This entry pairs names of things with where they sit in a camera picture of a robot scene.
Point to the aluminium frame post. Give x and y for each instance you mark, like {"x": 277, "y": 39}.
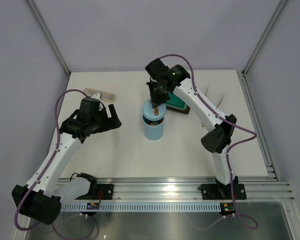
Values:
{"x": 265, "y": 35}
{"x": 34, "y": 9}

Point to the aluminium front rail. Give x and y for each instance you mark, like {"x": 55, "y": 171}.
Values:
{"x": 185, "y": 189}

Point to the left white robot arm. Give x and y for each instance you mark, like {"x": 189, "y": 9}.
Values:
{"x": 40, "y": 198}

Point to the dark square teal plate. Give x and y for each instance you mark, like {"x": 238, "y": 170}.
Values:
{"x": 177, "y": 105}

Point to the light blue cup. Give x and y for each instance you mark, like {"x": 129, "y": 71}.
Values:
{"x": 153, "y": 132}

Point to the metal tongs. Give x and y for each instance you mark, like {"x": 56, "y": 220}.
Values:
{"x": 215, "y": 96}

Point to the right aluminium frame post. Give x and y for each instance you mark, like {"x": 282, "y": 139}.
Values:
{"x": 265, "y": 35}

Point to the left aluminium frame post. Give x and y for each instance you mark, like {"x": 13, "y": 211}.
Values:
{"x": 34, "y": 9}

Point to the brown lid handle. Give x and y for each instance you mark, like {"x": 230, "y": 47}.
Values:
{"x": 156, "y": 111}

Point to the light blue lid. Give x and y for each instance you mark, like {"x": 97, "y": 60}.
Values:
{"x": 148, "y": 111}

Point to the beige chopstick case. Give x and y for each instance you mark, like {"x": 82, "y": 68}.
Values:
{"x": 107, "y": 96}

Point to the white slotted cable duct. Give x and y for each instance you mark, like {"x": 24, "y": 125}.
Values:
{"x": 142, "y": 207}

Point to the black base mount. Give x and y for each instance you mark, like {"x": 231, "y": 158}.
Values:
{"x": 219, "y": 191}
{"x": 97, "y": 191}

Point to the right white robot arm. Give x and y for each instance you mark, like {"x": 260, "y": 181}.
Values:
{"x": 220, "y": 127}

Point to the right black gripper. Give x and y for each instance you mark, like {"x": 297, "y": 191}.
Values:
{"x": 156, "y": 101}

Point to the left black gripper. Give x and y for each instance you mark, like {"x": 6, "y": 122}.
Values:
{"x": 111, "y": 123}

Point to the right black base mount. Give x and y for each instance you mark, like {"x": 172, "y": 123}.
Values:
{"x": 219, "y": 191}

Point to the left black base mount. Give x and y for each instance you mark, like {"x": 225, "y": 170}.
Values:
{"x": 97, "y": 191}

